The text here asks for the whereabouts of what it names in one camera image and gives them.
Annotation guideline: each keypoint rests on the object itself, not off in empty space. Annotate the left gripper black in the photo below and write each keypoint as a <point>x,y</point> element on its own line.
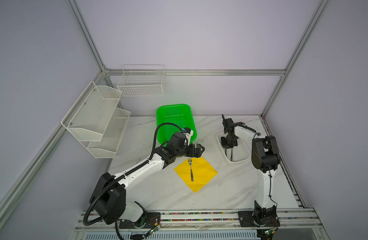
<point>198,152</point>

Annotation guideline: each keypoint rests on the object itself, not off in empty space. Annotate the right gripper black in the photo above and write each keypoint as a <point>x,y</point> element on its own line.
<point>226,146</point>

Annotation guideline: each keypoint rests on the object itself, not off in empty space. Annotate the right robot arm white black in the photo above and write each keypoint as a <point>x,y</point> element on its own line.
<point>265,158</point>

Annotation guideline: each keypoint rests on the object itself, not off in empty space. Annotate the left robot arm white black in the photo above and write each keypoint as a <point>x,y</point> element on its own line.
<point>109,203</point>

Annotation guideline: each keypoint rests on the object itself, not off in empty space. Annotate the white rectangular dish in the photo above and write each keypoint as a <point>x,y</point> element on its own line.
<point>241,153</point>

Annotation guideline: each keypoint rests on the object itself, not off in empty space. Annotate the green plastic basket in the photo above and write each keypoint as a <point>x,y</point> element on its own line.
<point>180,115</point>

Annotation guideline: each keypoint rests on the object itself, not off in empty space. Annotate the white mesh two-tier shelf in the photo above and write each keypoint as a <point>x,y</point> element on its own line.
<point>97,121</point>

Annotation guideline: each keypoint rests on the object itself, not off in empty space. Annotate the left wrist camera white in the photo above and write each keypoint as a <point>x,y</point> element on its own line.
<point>188,133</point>

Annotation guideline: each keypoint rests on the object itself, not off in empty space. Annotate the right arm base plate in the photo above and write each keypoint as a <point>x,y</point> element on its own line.
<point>258,219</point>

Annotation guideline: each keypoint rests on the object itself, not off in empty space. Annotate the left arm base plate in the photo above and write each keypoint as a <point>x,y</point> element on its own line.
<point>139,222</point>

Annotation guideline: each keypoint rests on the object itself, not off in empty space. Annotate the white wire basket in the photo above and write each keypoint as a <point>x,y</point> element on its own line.
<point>142,80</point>

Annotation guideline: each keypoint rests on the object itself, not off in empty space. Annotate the aluminium front rail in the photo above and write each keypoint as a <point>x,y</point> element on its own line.
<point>224,220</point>

